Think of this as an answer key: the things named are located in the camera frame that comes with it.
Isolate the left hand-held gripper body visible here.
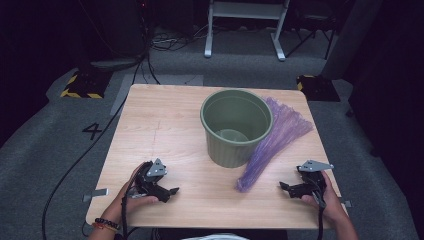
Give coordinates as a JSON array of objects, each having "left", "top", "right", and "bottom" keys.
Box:
[{"left": 133, "top": 158, "right": 169, "bottom": 198}]

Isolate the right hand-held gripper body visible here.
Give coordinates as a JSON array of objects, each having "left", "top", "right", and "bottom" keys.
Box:
[{"left": 296, "top": 159, "right": 334, "bottom": 199}]

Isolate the purple plastic bag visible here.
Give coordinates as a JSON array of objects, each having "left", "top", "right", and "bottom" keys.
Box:
[{"left": 234, "top": 96, "right": 315, "bottom": 194}]

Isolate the green plastic bin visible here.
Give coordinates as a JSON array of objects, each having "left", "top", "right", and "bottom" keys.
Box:
[{"left": 199, "top": 88, "right": 274, "bottom": 169}]

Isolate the person's right hand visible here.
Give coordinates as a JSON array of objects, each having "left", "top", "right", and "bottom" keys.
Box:
[{"left": 301, "top": 171, "right": 348, "bottom": 224}]

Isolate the person's left hand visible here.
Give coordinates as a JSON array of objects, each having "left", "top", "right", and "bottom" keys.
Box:
[{"left": 103, "top": 163, "right": 159, "bottom": 225}]

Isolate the person's white clothing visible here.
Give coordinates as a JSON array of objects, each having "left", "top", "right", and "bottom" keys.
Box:
[{"left": 181, "top": 233, "right": 249, "bottom": 240}]

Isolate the black yellow striped base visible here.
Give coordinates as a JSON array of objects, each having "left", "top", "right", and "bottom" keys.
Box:
[
  {"left": 60, "top": 69, "right": 113, "bottom": 100},
  {"left": 296, "top": 74, "right": 341, "bottom": 102}
]

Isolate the dark equipment stand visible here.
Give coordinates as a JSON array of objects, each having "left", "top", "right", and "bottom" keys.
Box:
[{"left": 78, "top": 0, "right": 151, "bottom": 73}]

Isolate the grey column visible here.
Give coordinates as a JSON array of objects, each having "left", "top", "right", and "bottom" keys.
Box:
[{"left": 320, "top": 0, "right": 384, "bottom": 81}]

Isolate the black folding chair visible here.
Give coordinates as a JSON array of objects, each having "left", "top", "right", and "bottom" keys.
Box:
[{"left": 284, "top": 0, "right": 338, "bottom": 60}]

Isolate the right hand-held gripper black cable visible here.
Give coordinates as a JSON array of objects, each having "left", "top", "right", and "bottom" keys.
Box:
[{"left": 308, "top": 179, "right": 328, "bottom": 240}]

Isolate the hand-held gripper black cable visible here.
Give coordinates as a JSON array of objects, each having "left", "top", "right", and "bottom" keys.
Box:
[
  {"left": 121, "top": 161, "right": 151, "bottom": 240},
  {"left": 308, "top": 179, "right": 328, "bottom": 240}
]

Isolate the left hand-held gripper black cable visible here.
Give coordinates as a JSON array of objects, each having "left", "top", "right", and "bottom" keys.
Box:
[{"left": 121, "top": 161, "right": 151, "bottom": 240}]

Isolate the black bead bracelet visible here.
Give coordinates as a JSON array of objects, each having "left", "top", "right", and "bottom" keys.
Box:
[{"left": 94, "top": 217, "right": 120, "bottom": 231}]

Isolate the orange bracelet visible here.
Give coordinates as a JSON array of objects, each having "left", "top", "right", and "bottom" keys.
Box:
[{"left": 91, "top": 222, "right": 118, "bottom": 233}]

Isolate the long black floor cable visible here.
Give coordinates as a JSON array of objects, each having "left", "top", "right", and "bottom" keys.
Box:
[{"left": 41, "top": 56, "right": 154, "bottom": 240}]

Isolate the tangle of floor cables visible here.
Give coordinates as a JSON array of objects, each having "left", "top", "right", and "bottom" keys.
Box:
[{"left": 149, "top": 28, "right": 208, "bottom": 52}]

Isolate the white metal stand frame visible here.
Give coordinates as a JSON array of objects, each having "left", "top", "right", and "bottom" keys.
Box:
[{"left": 203, "top": 0, "right": 291, "bottom": 62}]

